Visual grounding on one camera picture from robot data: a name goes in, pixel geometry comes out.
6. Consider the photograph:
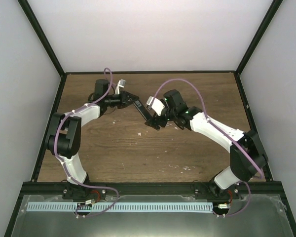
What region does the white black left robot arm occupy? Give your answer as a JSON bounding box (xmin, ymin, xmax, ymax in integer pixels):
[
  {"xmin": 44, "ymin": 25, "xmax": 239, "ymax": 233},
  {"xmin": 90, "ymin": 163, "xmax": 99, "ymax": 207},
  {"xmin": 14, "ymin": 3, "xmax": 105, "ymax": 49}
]
[{"xmin": 45, "ymin": 79, "xmax": 139, "ymax": 199}]

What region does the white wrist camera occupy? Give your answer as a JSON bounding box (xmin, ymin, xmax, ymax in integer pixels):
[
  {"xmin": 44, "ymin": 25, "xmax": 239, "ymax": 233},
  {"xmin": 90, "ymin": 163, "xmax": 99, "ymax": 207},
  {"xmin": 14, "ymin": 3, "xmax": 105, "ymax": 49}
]
[
  {"xmin": 114, "ymin": 79, "xmax": 126, "ymax": 95},
  {"xmin": 146, "ymin": 96, "xmax": 165, "ymax": 116}
]

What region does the clear plastic front sheet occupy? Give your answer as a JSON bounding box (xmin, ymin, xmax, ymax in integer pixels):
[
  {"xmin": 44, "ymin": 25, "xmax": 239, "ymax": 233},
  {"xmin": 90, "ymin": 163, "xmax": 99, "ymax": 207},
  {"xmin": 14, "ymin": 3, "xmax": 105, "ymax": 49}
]
[{"xmin": 11, "ymin": 195, "xmax": 294, "ymax": 237}]

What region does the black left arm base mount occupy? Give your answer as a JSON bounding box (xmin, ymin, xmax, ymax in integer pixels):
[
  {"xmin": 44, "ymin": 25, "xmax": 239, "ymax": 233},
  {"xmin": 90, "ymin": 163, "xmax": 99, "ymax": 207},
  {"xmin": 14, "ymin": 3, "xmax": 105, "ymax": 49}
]
[{"xmin": 62, "ymin": 181, "xmax": 106, "ymax": 201}]

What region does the black aluminium front rail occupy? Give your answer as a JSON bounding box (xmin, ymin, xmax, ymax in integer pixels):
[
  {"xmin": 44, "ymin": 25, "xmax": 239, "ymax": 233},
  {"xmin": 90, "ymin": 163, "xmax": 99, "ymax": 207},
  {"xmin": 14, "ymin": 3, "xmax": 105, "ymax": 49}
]
[{"xmin": 19, "ymin": 181, "xmax": 284, "ymax": 198}]

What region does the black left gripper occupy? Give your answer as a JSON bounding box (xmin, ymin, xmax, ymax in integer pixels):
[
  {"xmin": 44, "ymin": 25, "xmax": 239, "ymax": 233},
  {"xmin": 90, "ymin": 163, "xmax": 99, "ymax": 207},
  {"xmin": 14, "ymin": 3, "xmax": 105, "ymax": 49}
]
[{"xmin": 104, "ymin": 91, "xmax": 138, "ymax": 109}]

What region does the light blue slotted cable duct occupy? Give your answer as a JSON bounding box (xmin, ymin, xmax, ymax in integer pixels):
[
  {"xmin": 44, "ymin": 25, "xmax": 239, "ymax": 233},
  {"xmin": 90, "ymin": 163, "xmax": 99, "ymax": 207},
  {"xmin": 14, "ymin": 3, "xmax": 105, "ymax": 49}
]
[{"xmin": 26, "ymin": 202, "xmax": 213, "ymax": 213}]

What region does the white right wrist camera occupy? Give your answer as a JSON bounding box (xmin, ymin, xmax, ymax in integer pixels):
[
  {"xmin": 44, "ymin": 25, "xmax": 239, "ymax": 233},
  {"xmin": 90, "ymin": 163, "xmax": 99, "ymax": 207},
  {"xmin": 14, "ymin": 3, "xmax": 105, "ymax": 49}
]
[{"xmin": 146, "ymin": 96, "xmax": 165, "ymax": 116}]

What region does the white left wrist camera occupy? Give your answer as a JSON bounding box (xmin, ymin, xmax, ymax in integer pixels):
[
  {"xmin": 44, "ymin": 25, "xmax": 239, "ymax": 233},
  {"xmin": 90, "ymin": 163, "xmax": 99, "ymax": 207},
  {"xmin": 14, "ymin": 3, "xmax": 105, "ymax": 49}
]
[{"xmin": 114, "ymin": 79, "xmax": 126, "ymax": 95}]

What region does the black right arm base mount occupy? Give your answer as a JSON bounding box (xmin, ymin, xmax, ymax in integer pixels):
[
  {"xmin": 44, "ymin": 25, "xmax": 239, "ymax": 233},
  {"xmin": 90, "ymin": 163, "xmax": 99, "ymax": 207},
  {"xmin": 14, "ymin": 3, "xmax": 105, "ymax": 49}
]
[{"xmin": 193, "ymin": 181, "xmax": 239, "ymax": 200}]

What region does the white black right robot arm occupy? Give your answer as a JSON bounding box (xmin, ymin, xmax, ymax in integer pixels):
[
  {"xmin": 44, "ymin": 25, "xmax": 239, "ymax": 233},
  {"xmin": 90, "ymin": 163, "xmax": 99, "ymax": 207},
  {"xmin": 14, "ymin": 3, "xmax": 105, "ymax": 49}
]
[{"xmin": 146, "ymin": 90, "xmax": 267, "ymax": 199}]

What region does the black remote control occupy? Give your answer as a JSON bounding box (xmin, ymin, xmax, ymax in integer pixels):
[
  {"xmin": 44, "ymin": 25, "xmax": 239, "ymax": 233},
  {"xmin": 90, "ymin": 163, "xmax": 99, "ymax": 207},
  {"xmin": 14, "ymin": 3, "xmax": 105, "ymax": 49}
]
[{"xmin": 133, "ymin": 100, "xmax": 152, "ymax": 126}]

